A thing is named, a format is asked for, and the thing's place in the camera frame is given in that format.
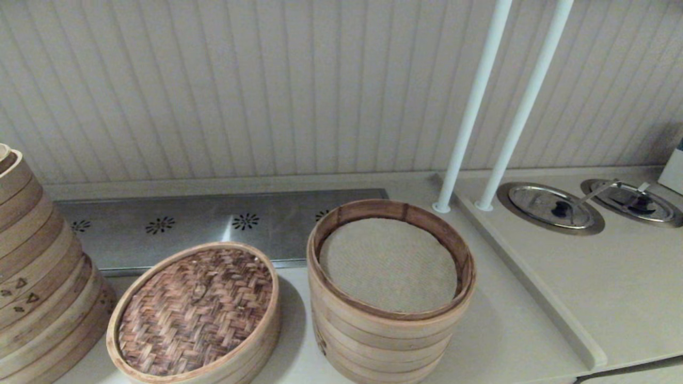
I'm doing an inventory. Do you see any woven bamboo steamer lid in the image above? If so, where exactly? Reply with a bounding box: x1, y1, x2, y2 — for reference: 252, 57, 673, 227
106, 241, 282, 384

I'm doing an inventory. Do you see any grey steamer liner cloth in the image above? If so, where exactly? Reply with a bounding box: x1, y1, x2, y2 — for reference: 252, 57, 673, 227
319, 218, 458, 314

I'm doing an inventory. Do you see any bamboo steamer basket stack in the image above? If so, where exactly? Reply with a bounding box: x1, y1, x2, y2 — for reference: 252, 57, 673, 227
307, 199, 477, 384

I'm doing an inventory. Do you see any steel pot lid black knob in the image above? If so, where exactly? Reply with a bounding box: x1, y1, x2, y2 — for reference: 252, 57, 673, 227
507, 184, 596, 230
591, 181, 674, 223

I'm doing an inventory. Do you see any tall bamboo steamer stack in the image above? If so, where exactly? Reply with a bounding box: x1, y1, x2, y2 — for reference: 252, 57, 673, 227
0, 143, 117, 384

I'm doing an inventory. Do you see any perforated stainless steel panel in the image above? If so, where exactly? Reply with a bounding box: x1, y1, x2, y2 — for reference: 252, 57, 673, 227
53, 188, 388, 278

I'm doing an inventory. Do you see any white metal pole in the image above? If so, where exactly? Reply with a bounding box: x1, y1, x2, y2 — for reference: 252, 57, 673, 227
433, 0, 513, 214
475, 0, 575, 212

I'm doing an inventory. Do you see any white container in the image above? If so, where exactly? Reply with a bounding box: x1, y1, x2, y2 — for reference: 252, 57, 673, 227
657, 138, 683, 195

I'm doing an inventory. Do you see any steel ladle handle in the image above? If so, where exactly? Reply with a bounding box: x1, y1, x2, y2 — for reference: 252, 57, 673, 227
570, 179, 621, 225

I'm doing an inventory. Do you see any steel utensil handle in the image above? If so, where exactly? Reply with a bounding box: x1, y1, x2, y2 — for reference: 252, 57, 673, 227
614, 181, 652, 199

